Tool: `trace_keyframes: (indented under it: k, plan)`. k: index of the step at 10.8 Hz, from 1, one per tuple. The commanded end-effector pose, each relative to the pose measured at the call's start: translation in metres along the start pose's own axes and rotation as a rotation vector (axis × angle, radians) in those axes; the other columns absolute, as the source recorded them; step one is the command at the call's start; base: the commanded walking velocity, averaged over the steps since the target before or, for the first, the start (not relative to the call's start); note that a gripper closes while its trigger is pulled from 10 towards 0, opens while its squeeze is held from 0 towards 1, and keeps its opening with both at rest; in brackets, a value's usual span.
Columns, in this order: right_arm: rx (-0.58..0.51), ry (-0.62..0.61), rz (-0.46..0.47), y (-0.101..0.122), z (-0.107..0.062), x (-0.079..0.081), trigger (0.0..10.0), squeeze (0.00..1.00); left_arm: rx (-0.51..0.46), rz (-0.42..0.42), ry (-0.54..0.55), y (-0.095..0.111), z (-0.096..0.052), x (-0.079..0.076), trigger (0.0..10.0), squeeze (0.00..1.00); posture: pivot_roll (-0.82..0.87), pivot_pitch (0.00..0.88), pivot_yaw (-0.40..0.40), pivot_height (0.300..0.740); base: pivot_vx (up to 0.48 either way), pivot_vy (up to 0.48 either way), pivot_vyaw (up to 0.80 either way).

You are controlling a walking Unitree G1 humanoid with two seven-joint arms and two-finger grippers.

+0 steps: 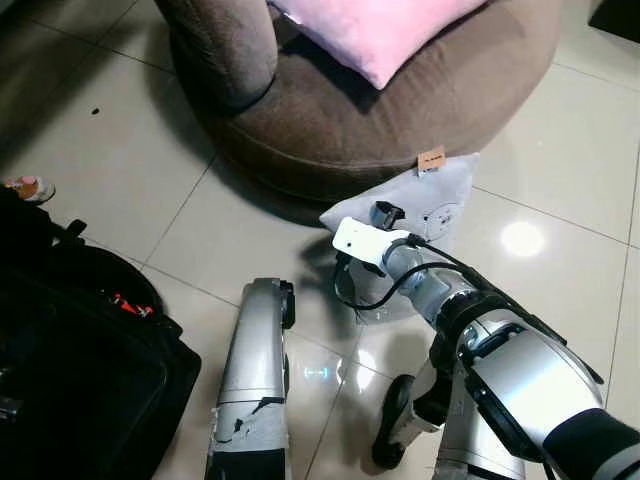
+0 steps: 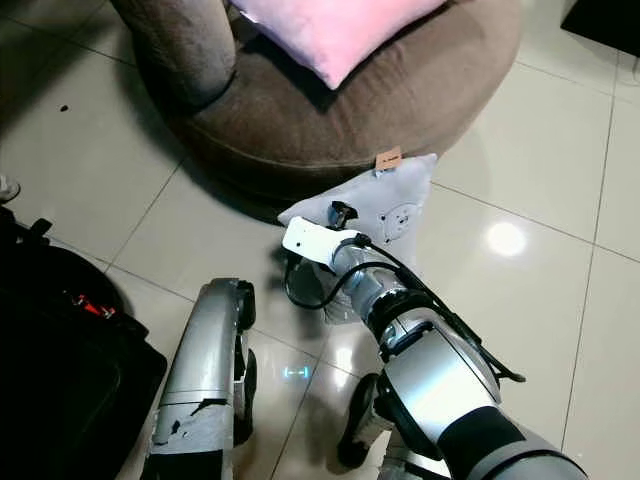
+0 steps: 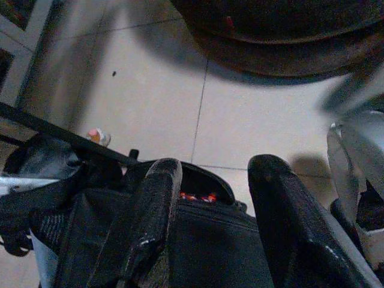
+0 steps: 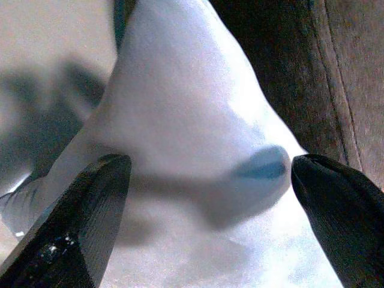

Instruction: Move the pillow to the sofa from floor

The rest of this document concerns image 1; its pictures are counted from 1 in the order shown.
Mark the light grey fleece pillow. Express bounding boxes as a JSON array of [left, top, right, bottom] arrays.
[[319, 152, 482, 326]]

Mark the brown pillow tag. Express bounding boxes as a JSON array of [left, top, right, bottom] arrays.
[[416, 146, 448, 174]]

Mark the brown round fabric sofa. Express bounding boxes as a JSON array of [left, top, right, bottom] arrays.
[[155, 0, 564, 207]]

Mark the pink pillow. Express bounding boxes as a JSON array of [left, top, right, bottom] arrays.
[[268, 0, 489, 91]]

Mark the silver robot left leg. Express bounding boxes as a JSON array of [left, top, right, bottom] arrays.
[[205, 278, 298, 480]]

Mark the silver robot leg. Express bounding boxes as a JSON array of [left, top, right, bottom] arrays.
[[205, 278, 298, 480], [437, 375, 529, 480]]

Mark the black robot right foot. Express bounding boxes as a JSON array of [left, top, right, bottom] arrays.
[[371, 373, 448, 471]]

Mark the silver robot right leg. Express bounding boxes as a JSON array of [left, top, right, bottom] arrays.
[[437, 375, 529, 480]]

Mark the small red item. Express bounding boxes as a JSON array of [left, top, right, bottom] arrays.
[[100, 290, 153, 321]]

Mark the black furniture piece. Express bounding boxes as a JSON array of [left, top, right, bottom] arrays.
[[588, 0, 640, 44]]

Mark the black fabric bag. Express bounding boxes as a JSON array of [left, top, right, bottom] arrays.
[[0, 188, 203, 480]]

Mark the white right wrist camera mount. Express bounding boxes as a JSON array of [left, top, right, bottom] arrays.
[[332, 217, 412, 277]]

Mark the long black arm cable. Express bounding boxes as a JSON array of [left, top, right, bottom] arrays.
[[400, 233, 607, 387]]

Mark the looped black wrist cable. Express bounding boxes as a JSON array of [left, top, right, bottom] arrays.
[[333, 253, 426, 313]]

